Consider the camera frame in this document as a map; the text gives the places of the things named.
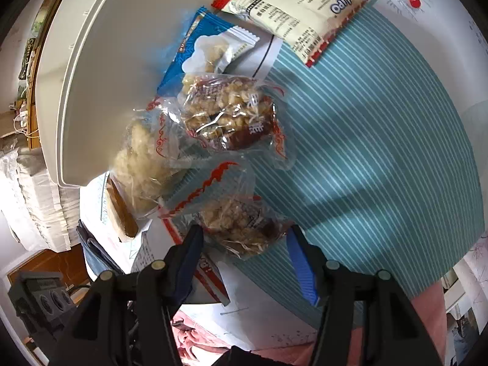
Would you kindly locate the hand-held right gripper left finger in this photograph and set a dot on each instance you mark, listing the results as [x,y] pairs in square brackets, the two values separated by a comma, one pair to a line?
[186,267]

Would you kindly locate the dark blue cloth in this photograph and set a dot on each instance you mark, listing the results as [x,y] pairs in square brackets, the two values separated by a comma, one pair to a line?
[95,251]

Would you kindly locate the clear pale flake packet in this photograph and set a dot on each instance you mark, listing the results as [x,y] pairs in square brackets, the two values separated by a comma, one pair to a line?
[141,164]

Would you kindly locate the white plastic storage bin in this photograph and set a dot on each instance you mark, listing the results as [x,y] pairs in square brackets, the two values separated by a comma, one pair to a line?
[114,64]

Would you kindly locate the white lace cover cloth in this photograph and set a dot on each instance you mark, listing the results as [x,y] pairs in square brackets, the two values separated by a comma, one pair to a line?
[34,198]

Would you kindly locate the leaf print tablecloth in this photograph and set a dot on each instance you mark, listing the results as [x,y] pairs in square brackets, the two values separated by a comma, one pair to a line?
[362,141]

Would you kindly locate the clear walnut date packet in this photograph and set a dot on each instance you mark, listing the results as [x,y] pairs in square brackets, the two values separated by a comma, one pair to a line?
[225,114]
[240,225]

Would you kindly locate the brown wooden door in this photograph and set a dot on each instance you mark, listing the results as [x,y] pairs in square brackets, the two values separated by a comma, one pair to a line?
[42,261]

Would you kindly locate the blue snack packet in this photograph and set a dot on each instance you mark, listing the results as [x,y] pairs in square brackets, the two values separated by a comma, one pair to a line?
[202,42]

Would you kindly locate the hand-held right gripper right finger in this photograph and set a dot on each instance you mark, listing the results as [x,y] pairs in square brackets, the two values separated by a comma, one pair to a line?
[301,270]

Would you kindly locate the white floral curtain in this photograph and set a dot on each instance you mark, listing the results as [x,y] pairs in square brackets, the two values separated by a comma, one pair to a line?
[476,263]

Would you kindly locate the pink blanket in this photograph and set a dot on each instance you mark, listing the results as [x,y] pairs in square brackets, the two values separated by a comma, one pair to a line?
[419,312]

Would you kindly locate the white red-edged snack packet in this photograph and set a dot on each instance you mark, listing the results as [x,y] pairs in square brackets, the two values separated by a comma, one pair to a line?
[305,11]

